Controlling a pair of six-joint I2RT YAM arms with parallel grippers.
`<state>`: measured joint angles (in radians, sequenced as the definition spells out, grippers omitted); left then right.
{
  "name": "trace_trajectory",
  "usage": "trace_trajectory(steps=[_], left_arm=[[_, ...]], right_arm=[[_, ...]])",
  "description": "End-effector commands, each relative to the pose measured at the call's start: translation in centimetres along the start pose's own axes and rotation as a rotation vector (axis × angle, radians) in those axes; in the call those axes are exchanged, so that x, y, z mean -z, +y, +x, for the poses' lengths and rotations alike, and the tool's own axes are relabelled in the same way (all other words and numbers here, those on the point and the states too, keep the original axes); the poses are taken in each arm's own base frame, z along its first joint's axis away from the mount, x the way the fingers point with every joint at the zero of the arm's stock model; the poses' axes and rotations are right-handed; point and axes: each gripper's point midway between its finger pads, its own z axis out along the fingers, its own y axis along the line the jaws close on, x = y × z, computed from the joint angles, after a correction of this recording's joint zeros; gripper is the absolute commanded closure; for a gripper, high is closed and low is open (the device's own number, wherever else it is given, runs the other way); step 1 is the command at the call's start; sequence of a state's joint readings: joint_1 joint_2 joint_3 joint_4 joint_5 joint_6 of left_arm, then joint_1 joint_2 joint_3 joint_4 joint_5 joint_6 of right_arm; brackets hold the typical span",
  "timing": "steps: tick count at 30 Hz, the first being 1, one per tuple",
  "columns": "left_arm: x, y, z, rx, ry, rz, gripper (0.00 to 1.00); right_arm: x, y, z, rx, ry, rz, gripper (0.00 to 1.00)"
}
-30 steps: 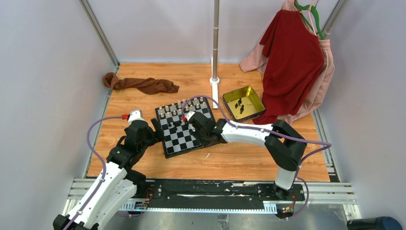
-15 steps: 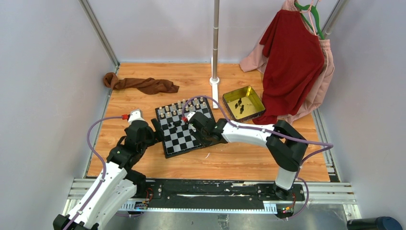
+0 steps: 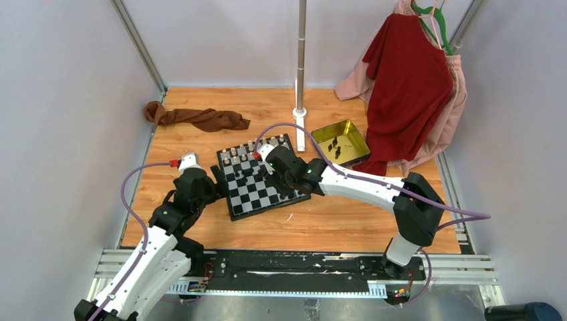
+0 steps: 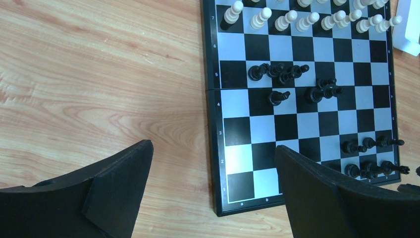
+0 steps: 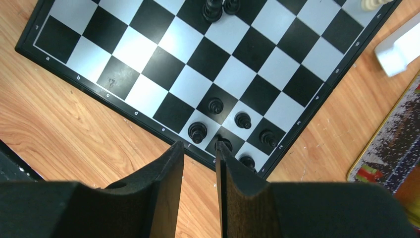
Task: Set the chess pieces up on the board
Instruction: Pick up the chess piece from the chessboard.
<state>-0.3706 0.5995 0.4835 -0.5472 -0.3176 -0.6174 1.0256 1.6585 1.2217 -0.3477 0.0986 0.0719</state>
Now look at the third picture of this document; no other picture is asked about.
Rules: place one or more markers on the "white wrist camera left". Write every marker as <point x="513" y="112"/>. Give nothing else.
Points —
<point x="189" y="164"/>

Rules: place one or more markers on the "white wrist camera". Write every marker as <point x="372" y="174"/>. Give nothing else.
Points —
<point x="264" y="150"/>
<point x="189" y="164"/>

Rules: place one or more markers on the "red shirt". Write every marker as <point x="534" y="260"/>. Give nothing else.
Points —
<point x="412" y="85"/>

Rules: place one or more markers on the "gold metal tin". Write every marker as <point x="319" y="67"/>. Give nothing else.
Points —
<point x="342" y="143"/>

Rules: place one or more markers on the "black white chessboard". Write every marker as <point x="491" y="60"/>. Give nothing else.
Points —
<point x="250" y="193"/>

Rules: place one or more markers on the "pink garment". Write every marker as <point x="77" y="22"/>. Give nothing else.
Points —
<point x="356" y="84"/>

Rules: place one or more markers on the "dark blue object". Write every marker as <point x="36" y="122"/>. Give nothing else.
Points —
<point x="533" y="311"/>

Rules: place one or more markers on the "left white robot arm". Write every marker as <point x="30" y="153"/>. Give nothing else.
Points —
<point x="163" y="255"/>

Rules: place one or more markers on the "green hanger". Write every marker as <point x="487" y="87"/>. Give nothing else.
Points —
<point x="438" y="24"/>

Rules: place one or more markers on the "metal pole with base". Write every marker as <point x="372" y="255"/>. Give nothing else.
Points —
<point x="299" y="111"/>

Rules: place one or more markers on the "brown cloth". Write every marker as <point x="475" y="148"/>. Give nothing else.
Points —
<point x="208" y="120"/>

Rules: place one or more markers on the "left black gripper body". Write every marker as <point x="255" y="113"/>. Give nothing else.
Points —
<point x="210" y="194"/>

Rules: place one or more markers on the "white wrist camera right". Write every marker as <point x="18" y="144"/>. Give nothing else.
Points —
<point x="264" y="150"/>

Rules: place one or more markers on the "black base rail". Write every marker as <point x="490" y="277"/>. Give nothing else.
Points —
<point x="303" y="271"/>

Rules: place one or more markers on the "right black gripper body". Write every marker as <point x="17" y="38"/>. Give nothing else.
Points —
<point x="284" y="184"/>

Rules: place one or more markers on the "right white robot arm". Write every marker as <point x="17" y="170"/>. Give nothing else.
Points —
<point x="416" y="206"/>

